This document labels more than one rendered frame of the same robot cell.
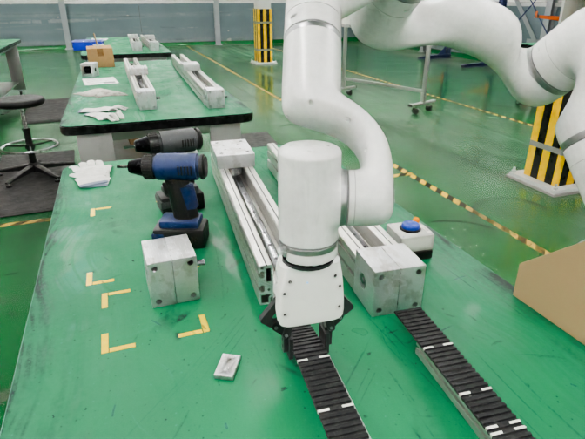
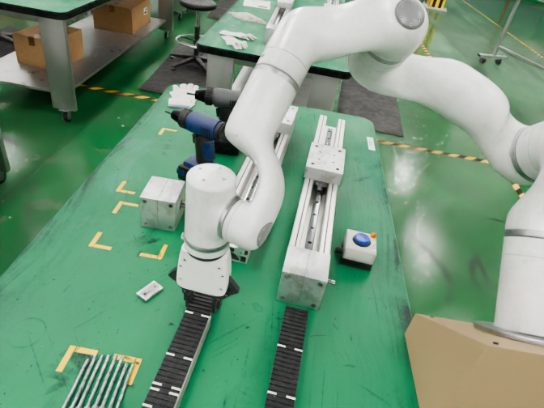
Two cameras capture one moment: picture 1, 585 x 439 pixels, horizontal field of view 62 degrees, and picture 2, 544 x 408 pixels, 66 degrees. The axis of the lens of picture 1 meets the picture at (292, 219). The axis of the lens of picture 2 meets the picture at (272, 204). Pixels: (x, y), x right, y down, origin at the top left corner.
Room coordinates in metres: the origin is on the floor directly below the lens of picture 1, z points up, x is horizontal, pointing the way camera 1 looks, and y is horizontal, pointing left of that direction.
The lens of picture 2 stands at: (0.11, -0.32, 1.52)
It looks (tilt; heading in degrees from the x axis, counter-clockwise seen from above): 36 degrees down; 20
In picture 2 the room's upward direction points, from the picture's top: 11 degrees clockwise
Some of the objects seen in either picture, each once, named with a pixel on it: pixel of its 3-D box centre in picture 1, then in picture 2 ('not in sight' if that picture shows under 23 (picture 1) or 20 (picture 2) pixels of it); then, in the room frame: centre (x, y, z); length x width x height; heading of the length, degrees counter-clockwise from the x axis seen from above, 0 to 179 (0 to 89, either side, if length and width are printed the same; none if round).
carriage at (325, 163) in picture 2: not in sight; (324, 166); (1.22, -0.07, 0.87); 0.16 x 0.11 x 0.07; 15
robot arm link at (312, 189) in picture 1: (312, 192); (211, 206); (0.62, -0.03, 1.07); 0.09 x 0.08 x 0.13; 87
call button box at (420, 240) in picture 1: (405, 240); (354, 248); (0.98, -0.26, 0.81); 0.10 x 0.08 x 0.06; 105
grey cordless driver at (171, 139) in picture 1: (166, 172); (215, 120); (1.23, 0.33, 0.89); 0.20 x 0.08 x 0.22; 117
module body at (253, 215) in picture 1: (247, 203); (262, 166); (1.17, 0.12, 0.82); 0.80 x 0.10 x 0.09; 15
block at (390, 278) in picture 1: (393, 278); (308, 278); (0.79, -0.19, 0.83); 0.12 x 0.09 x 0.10; 105
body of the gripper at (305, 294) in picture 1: (307, 282); (205, 263); (0.62, -0.02, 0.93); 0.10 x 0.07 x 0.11; 105
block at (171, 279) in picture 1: (176, 268); (167, 204); (0.83, 0.23, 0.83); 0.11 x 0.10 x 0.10; 111
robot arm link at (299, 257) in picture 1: (306, 246); (206, 239); (0.62, -0.02, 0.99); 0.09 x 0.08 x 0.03; 105
